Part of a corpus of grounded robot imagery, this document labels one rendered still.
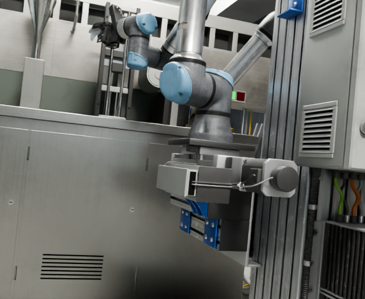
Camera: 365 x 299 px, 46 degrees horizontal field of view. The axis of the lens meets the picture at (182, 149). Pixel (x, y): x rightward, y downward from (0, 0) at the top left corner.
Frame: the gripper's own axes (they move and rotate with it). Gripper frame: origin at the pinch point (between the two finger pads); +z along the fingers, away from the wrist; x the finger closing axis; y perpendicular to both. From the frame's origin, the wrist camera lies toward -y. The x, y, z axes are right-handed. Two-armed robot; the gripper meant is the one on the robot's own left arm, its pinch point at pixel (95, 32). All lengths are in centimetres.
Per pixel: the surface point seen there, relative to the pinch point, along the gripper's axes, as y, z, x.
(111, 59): 2.6, 13.9, 18.7
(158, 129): 31.8, -10.8, 33.9
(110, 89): 16.1, 14.1, 21.8
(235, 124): -102, 347, 516
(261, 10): -176, 147, 285
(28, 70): 13.2, 47.0, -3.7
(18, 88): 18, 73, 4
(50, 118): 37.8, 9.8, -5.5
